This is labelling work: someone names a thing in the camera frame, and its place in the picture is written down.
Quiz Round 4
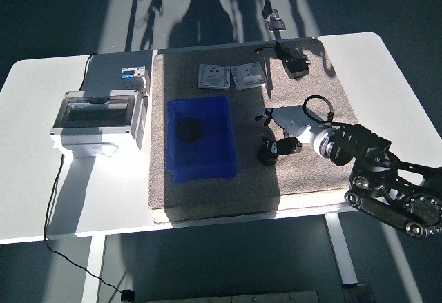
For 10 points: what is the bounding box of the grey enclosure with clear lid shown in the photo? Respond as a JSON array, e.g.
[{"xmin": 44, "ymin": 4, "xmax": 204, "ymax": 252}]
[{"xmin": 49, "ymin": 88, "xmax": 150, "ymax": 159}]

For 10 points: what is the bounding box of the black power adapter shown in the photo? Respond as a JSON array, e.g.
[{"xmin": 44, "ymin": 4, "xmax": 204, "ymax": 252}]
[{"xmin": 283, "ymin": 57, "xmax": 311, "ymax": 79}]

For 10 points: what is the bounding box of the grey-brown mat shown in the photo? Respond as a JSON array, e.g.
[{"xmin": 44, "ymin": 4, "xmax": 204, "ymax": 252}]
[{"xmin": 147, "ymin": 39, "xmax": 362, "ymax": 223}]

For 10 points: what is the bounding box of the white wall socket panel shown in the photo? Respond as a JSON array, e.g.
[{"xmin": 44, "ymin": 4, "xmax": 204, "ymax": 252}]
[
  {"xmin": 230, "ymin": 61, "xmax": 269, "ymax": 91},
  {"xmin": 196, "ymin": 63, "xmax": 231, "ymax": 91}
]

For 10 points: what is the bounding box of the white table leg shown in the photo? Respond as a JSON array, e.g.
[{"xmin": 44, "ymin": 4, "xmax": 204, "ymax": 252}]
[
  {"xmin": 324, "ymin": 212, "xmax": 359, "ymax": 286},
  {"xmin": 81, "ymin": 235, "xmax": 106, "ymax": 303}
]

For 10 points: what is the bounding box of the thin black cable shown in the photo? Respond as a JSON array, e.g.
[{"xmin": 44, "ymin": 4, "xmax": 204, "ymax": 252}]
[
  {"xmin": 42, "ymin": 153, "xmax": 122, "ymax": 294},
  {"xmin": 79, "ymin": 53, "xmax": 96, "ymax": 92}
]

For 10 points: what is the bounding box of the small black plastic nut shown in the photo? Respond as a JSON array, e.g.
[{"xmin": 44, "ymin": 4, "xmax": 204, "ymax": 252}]
[{"xmin": 257, "ymin": 143, "xmax": 279, "ymax": 165}]

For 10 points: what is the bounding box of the large black plastic nut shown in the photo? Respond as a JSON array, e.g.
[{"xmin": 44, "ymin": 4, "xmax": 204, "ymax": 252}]
[{"xmin": 176, "ymin": 118, "xmax": 203, "ymax": 143}]

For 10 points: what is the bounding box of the black adapter cord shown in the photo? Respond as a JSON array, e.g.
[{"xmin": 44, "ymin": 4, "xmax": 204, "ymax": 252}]
[{"xmin": 253, "ymin": 41, "xmax": 310, "ymax": 64}]

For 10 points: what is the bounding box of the blue white circuit breaker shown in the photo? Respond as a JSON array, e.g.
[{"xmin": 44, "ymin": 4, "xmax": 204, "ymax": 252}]
[{"xmin": 119, "ymin": 67, "xmax": 152, "ymax": 93}]

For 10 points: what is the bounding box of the blue plastic box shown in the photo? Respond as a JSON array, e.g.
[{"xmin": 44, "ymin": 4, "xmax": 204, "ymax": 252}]
[{"xmin": 165, "ymin": 95, "xmax": 238, "ymax": 184}]

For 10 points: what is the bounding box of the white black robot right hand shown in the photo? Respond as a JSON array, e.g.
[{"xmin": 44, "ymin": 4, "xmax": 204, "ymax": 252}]
[{"xmin": 255, "ymin": 106, "xmax": 328, "ymax": 157}]

